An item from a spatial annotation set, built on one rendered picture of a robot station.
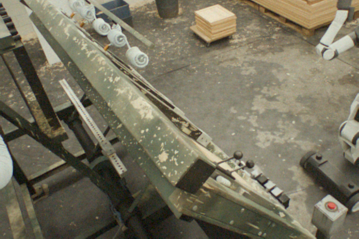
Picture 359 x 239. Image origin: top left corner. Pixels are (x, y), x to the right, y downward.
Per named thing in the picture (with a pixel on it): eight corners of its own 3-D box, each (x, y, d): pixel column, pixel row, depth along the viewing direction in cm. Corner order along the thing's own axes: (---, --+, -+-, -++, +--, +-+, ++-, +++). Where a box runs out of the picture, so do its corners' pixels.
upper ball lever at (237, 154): (216, 170, 137) (245, 159, 132) (211, 168, 134) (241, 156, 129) (214, 162, 139) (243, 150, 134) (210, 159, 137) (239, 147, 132)
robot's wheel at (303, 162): (314, 161, 317) (317, 146, 305) (318, 164, 313) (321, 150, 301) (297, 169, 312) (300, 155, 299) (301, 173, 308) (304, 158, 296)
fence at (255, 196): (271, 210, 184) (275, 205, 184) (175, 157, 116) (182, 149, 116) (264, 204, 188) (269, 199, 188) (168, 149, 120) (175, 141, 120)
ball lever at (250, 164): (229, 178, 146) (257, 167, 141) (225, 176, 143) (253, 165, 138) (227, 170, 148) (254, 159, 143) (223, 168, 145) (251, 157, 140)
